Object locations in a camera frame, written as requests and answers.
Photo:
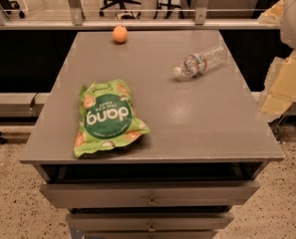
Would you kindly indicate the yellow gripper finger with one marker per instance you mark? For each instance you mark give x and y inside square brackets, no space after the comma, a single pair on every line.
[273,15]

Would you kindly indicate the clear plastic water bottle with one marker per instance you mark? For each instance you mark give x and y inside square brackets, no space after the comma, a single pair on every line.
[198,63]

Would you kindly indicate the grey drawer cabinet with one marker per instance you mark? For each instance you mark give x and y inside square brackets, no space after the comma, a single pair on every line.
[202,130]

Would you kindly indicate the orange fruit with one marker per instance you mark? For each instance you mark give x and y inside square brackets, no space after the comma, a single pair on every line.
[120,34]

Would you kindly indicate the green dang chips bag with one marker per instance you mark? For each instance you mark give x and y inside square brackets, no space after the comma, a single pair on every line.
[107,118]

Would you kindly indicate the top grey drawer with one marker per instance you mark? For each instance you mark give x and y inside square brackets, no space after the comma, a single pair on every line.
[168,194]

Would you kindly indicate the grey drawer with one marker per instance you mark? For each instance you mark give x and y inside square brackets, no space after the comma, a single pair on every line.
[168,194]
[149,222]

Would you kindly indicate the black chair base left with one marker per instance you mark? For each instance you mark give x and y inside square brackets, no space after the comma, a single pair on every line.
[11,6]

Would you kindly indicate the metal railing frame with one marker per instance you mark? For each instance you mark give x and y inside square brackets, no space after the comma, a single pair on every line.
[75,17]

